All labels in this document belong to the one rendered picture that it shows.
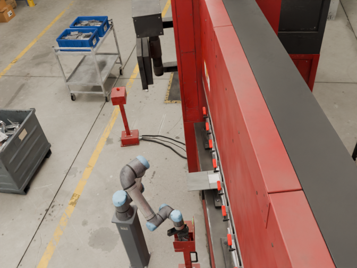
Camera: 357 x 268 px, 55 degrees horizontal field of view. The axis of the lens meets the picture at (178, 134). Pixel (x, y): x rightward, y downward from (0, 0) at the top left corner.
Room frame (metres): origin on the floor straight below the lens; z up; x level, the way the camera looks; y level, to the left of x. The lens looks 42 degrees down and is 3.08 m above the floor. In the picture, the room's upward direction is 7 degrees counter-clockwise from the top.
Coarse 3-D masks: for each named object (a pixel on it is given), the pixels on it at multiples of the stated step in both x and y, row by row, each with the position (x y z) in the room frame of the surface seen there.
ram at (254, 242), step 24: (216, 72) 1.68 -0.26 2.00; (216, 96) 1.70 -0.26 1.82; (216, 120) 1.72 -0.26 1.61; (240, 144) 1.00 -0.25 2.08; (240, 168) 0.98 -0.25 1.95; (240, 192) 0.96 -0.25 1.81; (240, 216) 0.94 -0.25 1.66; (240, 240) 0.91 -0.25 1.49; (264, 240) 0.59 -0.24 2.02; (264, 264) 0.56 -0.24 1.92
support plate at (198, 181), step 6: (186, 174) 1.82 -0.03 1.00; (192, 174) 1.81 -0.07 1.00; (198, 174) 1.80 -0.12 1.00; (204, 174) 1.80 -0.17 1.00; (186, 180) 1.76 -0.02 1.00; (192, 180) 1.75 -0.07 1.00; (198, 180) 1.74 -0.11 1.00; (204, 180) 1.74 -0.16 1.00; (192, 186) 1.69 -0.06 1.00; (198, 186) 1.69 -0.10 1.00; (204, 186) 1.68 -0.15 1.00; (210, 186) 1.67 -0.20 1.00; (216, 186) 1.66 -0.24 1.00
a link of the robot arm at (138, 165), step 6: (138, 156) 1.70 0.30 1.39; (132, 162) 1.64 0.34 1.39; (138, 162) 1.64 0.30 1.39; (144, 162) 1.65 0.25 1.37; (132, 168) 1.60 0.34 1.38; (138, 168) 1.60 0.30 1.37; (144, 168) 1.62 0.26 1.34; (138, 174) 1.58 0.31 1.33; (138, 180) 1.66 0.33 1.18; (138, 186) 1.70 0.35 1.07
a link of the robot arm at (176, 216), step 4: (172, 212) 1.41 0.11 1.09; (176, 212) 1.40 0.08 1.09; (180, 212) 1.40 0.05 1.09; (172, 216) 1.38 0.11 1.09; (176, 216) 1.37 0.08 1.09; (180, 216) 1.37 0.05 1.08; (172, 220) 1.38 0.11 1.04; (176, 220) 1.36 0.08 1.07; (180, 220) 1.36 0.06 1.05; (176, 224) 1.36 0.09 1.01; (180, 224) 1.36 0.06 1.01
